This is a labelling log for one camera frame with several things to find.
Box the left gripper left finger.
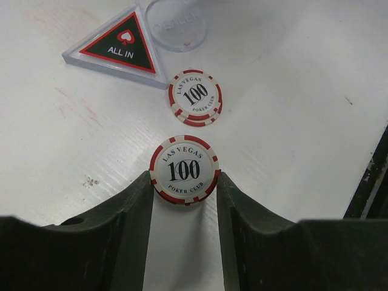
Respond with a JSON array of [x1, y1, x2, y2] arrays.
[[1, 172, 154, 290]]

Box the red white chip stack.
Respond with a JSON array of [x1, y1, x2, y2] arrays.
[[168, 69, 222, 127]]

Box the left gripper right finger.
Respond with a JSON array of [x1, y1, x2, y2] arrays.
[[216, 172, 387, 290]]

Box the red white poker chips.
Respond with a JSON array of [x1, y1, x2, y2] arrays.
[[149, 135, 220, 206]]

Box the clear round dealer button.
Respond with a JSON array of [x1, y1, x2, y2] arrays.
[[145, 0, 208, 53]]

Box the red triangular dealer card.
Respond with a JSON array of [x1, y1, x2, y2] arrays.
[[62, 5, 169, 90]]

